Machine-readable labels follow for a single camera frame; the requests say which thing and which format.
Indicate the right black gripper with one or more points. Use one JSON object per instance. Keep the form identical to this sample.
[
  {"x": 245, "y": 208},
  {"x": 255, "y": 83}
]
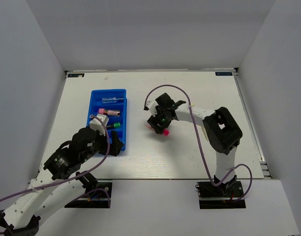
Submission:
[{"x": 154, "y": 121}]

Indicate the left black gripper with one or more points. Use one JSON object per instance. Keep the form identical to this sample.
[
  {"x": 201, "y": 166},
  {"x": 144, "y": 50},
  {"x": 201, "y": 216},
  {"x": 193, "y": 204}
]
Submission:
[{"x": 116, "y": 145}]

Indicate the pink cap black highlighter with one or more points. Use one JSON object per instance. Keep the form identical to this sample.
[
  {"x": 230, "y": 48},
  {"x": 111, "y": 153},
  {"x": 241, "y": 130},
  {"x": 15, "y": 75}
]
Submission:
[{"x": 162, "y": 131}]

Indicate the pink thin pen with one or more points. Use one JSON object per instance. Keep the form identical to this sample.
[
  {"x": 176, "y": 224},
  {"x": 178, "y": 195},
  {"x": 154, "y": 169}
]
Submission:
[{"x": 149, "y": 127}]

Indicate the green cap black highlighter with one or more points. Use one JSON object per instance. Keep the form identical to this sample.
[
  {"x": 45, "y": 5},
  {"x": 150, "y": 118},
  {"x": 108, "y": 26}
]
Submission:
[{"x": 113, "y": 126}]

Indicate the pink clear tube container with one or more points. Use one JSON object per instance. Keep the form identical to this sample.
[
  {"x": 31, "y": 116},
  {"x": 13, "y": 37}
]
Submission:
[{"x": 108, "y": 112}]

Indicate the clear glue pen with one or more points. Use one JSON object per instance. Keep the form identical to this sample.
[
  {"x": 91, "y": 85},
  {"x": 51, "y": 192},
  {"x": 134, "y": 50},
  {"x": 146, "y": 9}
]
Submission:
[{"x": 112, "y": 100}]

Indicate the cream thin pen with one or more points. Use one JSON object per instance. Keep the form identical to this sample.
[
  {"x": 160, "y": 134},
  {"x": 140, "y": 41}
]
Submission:
[{"x": 205, "y": 133}]

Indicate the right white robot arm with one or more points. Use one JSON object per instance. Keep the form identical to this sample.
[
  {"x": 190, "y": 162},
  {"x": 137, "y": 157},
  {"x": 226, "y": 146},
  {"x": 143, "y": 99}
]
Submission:
[{"x": 220, "y": 129}]

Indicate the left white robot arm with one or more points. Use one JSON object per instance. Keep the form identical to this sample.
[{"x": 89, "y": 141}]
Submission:
[{"x": 59, "y": 182}]

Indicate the blue compartment tray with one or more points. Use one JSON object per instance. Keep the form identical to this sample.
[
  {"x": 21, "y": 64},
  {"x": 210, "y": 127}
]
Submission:
[{"x": 107, "y": 116}]

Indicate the right corner label sticker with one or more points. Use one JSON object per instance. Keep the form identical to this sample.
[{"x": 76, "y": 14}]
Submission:
[{"x": 222, "y": 73}]

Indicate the corner label sticker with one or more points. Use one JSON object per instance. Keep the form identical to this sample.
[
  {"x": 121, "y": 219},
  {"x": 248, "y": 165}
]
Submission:
[
  {"x": 75, "y": 75},
  {"x": 222, "y": 73}
]

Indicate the left corner label sticker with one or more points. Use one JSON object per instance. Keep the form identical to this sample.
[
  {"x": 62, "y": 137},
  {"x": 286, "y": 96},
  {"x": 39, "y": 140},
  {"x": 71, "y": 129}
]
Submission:
[{"x": 75, "y": 75}]

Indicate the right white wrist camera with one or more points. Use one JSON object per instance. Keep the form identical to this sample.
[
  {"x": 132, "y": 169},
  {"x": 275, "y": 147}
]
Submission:
[{"x": 151, "y": 107}]

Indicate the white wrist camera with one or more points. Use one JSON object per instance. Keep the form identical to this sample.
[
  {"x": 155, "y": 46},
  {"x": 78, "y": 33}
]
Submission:
[
  {"x": 96, "y": 123},
  {"x": 151, "y": 107}
]

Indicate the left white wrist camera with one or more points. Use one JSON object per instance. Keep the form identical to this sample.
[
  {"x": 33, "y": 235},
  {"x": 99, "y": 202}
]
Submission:
[{"x": 96, "y": 123}]

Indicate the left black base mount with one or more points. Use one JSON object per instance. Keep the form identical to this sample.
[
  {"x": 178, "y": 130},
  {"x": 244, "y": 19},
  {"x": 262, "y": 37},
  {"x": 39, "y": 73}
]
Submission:
[{"x": 97, "y": 199}]

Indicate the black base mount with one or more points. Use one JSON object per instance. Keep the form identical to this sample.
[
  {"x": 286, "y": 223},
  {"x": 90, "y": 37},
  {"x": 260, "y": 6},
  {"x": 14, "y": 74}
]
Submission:
[
  {"x": 97, "y": 199},
  {"x": 210, "y": 198}
]

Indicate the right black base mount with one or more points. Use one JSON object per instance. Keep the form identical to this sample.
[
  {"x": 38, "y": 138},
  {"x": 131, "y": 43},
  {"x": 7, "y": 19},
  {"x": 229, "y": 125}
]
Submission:
[{"x": 210, "y": 198}]

